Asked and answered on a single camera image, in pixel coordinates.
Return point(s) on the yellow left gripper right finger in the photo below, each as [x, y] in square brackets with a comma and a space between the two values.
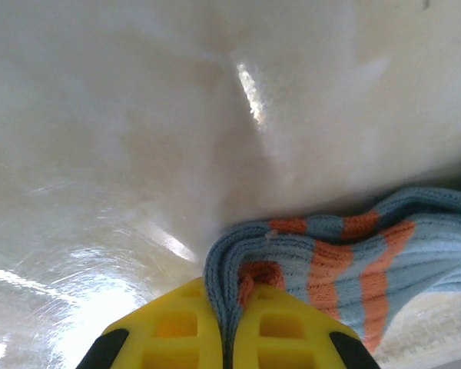
[292, 338]

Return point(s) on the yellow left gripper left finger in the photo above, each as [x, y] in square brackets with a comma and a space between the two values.
[169, 338]

